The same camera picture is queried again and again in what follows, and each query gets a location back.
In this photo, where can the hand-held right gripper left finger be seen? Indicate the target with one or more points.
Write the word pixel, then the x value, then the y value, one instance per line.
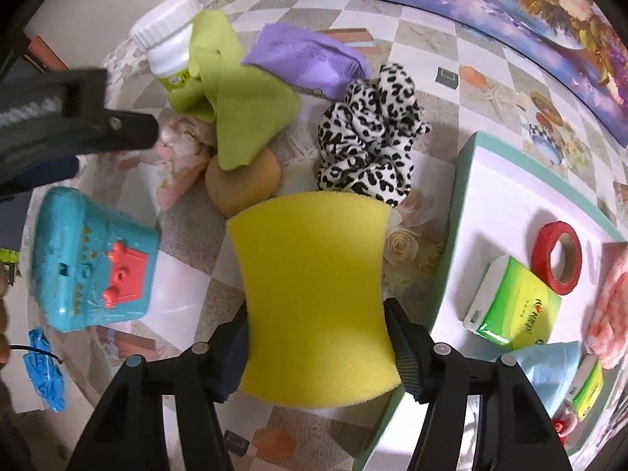
pixel 230 353

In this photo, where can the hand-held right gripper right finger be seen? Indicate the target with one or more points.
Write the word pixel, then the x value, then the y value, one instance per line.
pixel 409 353

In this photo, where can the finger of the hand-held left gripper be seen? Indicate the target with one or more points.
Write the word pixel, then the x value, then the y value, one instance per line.
pixel 130 132
pixel 44 171

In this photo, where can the yellow sponge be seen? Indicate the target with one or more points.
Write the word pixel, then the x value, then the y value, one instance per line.
pixel 314 294

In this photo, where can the green tissue pack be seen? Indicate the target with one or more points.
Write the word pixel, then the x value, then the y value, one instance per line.
pixel 520 304

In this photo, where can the white tray with teal rim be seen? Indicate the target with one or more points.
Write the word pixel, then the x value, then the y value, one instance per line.
pixel 490 235

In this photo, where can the pink shell shaped object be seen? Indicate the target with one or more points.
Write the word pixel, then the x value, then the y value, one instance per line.
pixel 179 176

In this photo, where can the teal plastic toy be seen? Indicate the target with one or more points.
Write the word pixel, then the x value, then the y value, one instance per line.
pixel 73 255

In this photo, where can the white plastic bottle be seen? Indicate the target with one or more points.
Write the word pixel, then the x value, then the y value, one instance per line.
pixel 167 34

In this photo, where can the lime green cloth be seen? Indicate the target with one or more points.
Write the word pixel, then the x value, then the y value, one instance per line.
pixel 245 103

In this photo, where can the round orange sponge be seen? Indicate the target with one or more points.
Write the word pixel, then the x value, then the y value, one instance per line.
pixel 245 186

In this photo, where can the light blue cloth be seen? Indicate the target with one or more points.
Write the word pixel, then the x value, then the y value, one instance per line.
pixel 544 373

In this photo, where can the red tape roll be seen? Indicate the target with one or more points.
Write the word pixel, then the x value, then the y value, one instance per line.
pixel 539 260

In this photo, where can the small red object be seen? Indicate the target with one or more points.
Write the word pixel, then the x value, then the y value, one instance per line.
pixel 564 426

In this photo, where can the small green white pack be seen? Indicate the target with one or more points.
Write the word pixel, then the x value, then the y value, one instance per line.
pixel 588 390

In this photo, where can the blue crumpled wrapper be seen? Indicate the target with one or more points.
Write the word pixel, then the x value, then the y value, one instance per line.
pixel 46 378

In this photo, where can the purple packet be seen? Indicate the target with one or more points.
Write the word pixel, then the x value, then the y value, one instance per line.
pixel 304 59

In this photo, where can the pink fluffy cloth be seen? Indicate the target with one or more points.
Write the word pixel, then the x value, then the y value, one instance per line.
pixel 613 314

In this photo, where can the leopard print scrunchie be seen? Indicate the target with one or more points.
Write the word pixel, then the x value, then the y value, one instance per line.
pixel 368 132

